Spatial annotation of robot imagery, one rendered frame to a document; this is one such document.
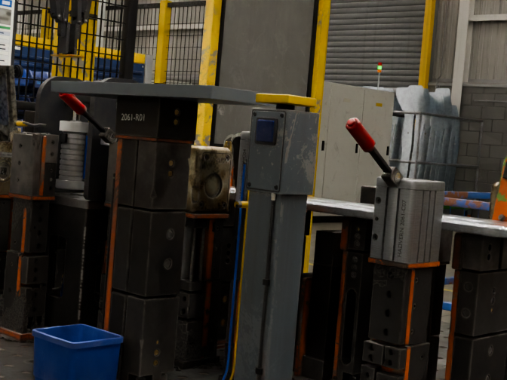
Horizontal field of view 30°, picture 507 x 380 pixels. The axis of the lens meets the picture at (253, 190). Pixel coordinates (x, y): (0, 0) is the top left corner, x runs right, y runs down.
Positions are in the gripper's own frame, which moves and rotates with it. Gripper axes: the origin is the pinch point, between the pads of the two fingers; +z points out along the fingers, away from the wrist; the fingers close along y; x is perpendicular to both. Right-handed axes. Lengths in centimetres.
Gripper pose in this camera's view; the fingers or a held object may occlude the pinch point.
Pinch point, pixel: (68, 38)
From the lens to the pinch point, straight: 223.6
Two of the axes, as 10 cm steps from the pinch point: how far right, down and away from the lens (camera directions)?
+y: 6.7, 0.1, 7.4
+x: -7.4, -0.9, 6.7
